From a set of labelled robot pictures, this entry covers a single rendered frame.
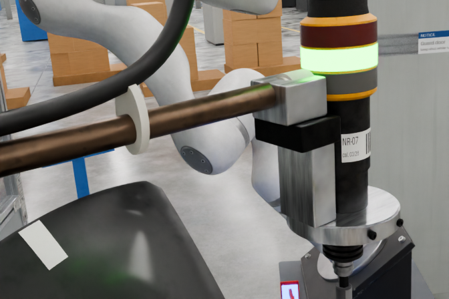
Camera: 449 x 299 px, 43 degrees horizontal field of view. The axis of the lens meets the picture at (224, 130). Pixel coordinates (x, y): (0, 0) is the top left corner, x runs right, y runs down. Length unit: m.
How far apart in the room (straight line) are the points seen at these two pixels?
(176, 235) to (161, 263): 0.03
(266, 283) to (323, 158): 2.79
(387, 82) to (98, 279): 1.94
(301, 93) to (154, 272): 0.18
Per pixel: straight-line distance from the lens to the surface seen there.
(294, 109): 0.30
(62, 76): 9.57
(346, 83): 0.32
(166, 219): 0.45
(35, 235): 0.40
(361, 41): 0.32
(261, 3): 0.73
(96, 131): 0.25
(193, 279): 0.43
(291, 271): 1.34
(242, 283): 3.11
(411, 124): 2.32
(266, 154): 1.09
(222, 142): 1.01
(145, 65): 0.26
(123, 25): 1.03
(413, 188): 2.41
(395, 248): 1.09
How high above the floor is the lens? 1.60
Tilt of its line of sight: 16 degrees down
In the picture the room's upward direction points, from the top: 4 degrees counter-clockwise
